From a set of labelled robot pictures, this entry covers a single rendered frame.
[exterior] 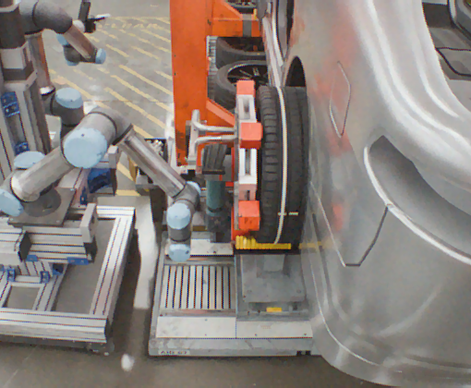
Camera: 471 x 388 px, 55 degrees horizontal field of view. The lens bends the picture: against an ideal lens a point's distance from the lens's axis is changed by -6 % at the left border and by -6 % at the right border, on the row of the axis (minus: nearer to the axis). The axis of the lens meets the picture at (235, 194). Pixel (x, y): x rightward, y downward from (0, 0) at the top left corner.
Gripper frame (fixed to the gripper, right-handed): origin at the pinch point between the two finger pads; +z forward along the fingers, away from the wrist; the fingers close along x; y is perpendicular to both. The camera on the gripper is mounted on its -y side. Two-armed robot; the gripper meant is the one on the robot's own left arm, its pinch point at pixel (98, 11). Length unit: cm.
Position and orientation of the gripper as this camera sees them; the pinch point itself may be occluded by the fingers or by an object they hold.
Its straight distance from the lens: 265.3
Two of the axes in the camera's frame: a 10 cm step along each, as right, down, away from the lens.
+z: 2.6, -6.0, 7.6
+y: -1.6, 7.4, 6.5
